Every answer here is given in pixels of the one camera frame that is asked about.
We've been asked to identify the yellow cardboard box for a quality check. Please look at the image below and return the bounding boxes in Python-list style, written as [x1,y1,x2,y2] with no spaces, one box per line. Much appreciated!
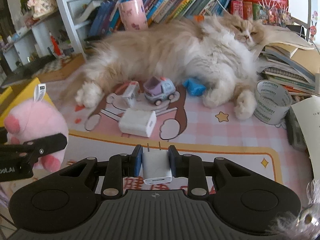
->
[0,77,54,127]

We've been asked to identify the wooden chessboard box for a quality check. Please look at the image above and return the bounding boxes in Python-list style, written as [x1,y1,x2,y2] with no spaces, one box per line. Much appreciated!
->
[32,54,85,83]

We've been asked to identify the purple toy car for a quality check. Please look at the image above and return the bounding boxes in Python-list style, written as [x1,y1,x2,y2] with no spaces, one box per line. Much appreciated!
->
[143,76,176,106]

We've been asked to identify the large white charger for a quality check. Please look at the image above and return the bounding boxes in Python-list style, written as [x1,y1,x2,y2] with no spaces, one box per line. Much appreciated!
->
[118,109,157,138]

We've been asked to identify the small white charger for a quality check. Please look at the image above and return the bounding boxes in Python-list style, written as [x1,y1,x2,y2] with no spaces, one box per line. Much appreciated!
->
[142,148,172,185]

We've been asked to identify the white bookshelf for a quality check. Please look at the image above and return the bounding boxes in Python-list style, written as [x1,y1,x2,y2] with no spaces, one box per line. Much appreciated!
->
[1,0,317,70]

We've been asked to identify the white paper sheets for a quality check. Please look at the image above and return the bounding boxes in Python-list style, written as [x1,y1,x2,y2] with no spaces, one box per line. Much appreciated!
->
[291,96,320,180]

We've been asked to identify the red tassel ornament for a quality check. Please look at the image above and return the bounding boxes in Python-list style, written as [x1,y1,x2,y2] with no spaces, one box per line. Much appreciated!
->
[49,32,62,57]

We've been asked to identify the pink cartoon cup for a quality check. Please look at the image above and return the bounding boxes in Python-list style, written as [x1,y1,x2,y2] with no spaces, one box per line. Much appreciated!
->
[119,0,148,31]

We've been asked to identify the blue plastic bag roll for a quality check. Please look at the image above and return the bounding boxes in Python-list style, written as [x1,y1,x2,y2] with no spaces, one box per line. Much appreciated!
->
[182,78,206,96]

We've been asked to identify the black electronic keyboard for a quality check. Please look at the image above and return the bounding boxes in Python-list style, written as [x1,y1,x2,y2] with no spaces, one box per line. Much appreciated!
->
[1,55,56,89]

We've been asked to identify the clear tape roll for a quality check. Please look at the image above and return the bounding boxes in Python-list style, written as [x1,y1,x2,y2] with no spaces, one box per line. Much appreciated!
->
[254,80,293,125]

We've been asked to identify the small white red box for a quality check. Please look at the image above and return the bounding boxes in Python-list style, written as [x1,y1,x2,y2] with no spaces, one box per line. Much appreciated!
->
[121,81,139,108]

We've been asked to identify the fluffy orange white cat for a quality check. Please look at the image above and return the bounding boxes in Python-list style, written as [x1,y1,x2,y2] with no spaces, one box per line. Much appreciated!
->
[60,13,265,120]

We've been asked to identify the stack of books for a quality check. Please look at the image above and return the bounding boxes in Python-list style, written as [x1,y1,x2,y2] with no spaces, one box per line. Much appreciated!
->
[253,25,319,95]

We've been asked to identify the pink plush paw toy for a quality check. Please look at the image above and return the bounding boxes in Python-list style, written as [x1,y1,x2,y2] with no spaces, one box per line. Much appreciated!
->
[3,83,69,173]

